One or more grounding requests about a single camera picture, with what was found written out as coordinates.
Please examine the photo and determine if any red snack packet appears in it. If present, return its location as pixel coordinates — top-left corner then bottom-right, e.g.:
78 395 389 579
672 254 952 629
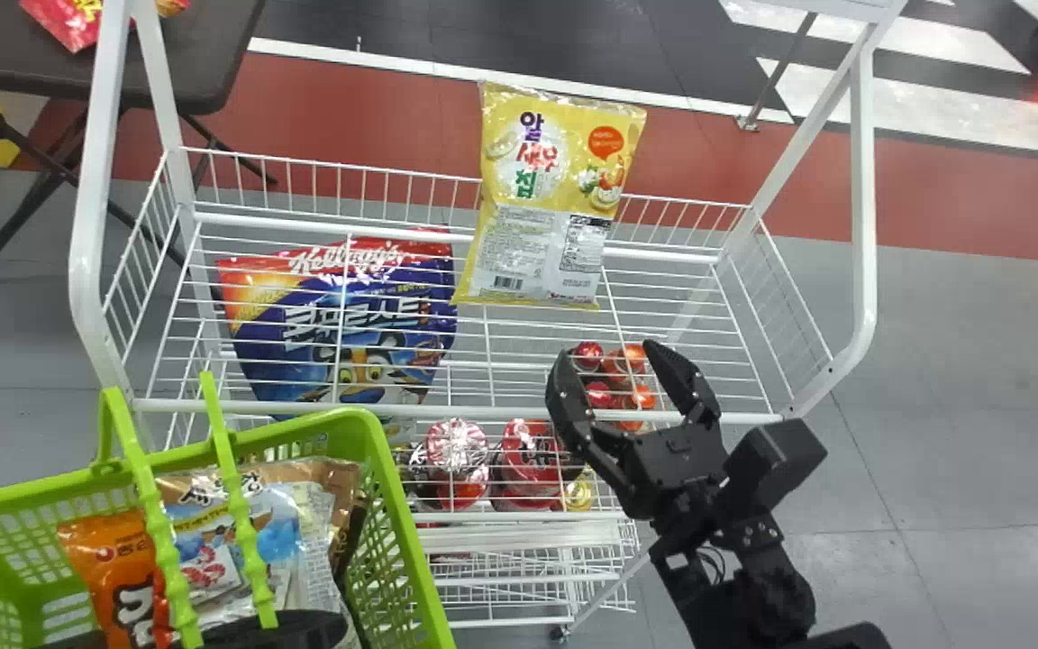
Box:
19 0 192 54

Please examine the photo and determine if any green basket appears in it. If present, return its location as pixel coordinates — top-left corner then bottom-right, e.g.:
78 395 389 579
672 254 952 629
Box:
0 370 458 649

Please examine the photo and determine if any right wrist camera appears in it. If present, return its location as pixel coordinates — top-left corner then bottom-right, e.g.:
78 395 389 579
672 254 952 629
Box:
724 418 828 522

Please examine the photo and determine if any yellow snack packet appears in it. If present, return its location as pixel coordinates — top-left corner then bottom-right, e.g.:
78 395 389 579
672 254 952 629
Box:
452 81 649 311

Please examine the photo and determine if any dark side table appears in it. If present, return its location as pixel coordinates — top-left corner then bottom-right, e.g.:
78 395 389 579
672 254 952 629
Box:
0 0 278 288

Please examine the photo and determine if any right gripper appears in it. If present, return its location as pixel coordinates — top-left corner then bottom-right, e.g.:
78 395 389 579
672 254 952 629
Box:
545 339 738 526

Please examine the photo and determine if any brown snack packet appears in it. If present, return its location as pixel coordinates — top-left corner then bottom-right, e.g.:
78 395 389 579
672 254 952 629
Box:
153 457 369 582

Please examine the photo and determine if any white wire rack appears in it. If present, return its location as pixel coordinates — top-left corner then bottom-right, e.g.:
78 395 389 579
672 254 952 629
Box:
68 0 909 643

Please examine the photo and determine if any red noodle cup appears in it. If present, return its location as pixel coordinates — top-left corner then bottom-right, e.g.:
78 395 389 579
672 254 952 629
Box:
423 417 491 512
492 417 567 512

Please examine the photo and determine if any white and blue snack packet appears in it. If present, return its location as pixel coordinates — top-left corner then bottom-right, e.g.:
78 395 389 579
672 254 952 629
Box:
166 481 305 628

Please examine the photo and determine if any blue cereal bag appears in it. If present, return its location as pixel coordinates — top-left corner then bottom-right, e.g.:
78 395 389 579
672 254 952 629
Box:
214 235 460 425

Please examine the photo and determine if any orange snack packet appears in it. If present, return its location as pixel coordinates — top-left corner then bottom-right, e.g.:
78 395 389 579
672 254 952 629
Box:
57 508 179 649

